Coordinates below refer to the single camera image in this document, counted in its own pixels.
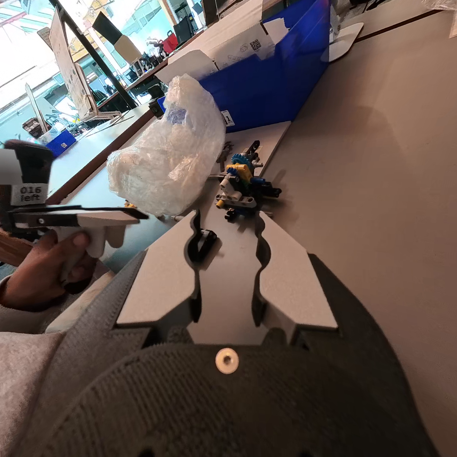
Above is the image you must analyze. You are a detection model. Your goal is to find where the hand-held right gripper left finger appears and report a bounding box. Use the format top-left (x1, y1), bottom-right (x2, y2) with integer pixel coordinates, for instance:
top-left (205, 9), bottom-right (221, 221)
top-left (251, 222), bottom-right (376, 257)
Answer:
top-left (115, 209), bottom-right (202, 329)

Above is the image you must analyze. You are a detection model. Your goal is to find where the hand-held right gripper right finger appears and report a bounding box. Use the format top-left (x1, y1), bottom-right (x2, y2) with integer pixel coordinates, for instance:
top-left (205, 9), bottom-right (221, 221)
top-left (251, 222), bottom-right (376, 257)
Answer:
top-left (252, 210), bottom-right (340, 340)

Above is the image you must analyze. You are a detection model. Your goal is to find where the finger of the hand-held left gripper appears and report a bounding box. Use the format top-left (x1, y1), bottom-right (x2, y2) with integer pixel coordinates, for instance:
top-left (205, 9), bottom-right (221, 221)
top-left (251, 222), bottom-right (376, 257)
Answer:
top-left (79, 205), bottom-right (150, 220)
top-left (76, 210), bottom-right (140, 249)

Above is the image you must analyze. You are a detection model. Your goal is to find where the black lego beam grey axle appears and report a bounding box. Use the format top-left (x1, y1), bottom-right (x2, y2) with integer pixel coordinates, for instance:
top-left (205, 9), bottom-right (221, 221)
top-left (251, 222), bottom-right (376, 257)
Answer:
top-left (187, 229), bottom-right (218, 263)

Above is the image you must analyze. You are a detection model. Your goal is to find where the clear plastic bag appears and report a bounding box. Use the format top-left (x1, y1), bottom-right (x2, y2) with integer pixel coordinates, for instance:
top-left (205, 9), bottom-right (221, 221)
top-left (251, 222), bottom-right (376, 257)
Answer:
top-left (106, 73), bottom-right (227, 216)

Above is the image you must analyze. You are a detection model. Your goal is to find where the large blue storage bin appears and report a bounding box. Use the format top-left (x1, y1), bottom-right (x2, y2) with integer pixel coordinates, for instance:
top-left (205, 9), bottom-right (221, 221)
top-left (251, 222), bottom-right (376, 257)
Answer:
top-left (157, 0), bottom-right (331, 133)

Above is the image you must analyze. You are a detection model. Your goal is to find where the multicoloured lego gear model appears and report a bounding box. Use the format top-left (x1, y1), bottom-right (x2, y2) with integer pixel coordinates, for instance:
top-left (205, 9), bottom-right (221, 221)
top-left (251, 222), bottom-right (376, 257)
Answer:
top-left (214, 140), bottom-right (283, 222)

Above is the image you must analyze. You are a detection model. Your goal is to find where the open lego instruction booklet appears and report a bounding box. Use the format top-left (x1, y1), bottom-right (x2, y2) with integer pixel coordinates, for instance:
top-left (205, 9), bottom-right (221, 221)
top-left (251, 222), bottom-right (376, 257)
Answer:
top-left (225, 121), bottom-right (293, 179)

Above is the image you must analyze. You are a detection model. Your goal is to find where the person's left hand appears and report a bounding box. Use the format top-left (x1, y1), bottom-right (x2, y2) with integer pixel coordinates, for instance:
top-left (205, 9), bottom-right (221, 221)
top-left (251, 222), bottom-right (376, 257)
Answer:
top-left (0, 231), bottom-right (98, 310)

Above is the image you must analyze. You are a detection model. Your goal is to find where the distant blue bin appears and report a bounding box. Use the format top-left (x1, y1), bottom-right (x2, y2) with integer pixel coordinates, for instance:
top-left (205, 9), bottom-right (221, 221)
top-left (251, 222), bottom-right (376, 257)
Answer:
top-left (46, 130), bottom-right (77, 158)

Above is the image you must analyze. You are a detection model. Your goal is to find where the wooden display board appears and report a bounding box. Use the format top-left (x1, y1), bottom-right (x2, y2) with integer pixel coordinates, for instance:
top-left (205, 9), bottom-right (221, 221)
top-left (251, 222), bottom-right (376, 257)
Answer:
top-left (48, 7), bottom-right (99, 120)

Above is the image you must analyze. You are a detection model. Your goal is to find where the person's grey sweatshirt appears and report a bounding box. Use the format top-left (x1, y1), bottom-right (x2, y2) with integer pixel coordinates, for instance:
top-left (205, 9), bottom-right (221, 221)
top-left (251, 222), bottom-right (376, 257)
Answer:
top-left (0, 271), bottom-right (115, 457)

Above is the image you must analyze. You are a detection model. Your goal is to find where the white cardboard box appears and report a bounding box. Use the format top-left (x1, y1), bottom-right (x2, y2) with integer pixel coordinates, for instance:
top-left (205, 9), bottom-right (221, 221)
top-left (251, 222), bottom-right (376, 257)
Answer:
top-left (155, 0), bottom-right (290, 84)

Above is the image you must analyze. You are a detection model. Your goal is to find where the white flat stand base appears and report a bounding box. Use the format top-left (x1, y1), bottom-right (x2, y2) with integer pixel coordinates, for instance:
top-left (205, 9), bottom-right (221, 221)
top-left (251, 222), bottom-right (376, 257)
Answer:
top-left (319, 21), bottom-right (365, 63)

